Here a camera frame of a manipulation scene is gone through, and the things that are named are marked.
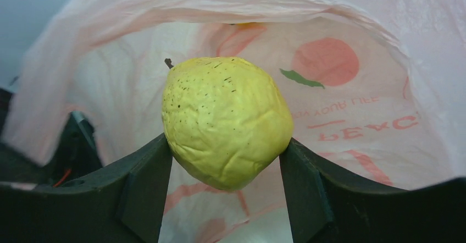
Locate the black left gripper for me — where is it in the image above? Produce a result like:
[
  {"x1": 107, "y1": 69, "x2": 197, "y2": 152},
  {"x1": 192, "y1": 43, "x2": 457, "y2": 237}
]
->
[{"x1": 0, "y1": 88, "x2": 104, "y2": 189}]

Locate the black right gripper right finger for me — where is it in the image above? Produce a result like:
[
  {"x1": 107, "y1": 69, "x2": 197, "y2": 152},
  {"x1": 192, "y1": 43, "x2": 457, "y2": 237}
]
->
[{"x1": 280, "y1": 140, "x2": 465, "y2": 243}]

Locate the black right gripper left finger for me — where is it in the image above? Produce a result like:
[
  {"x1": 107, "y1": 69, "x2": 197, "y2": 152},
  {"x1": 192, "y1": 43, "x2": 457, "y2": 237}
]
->
[{"x1": 1, "y1": 135, "x2": 172, "y2": 242}]

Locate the yellow fake pear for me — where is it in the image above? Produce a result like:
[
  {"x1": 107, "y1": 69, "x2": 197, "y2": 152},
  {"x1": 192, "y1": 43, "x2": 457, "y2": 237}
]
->
[{"x1": 162, "y1": 57, "x2": 294, "y2": 191}]

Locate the pink plastic bag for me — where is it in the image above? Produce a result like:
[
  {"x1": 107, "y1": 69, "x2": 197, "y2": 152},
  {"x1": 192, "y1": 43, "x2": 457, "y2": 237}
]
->
[{"x1": 2, "y1": 0, "x2": 465, "y2": 242}]

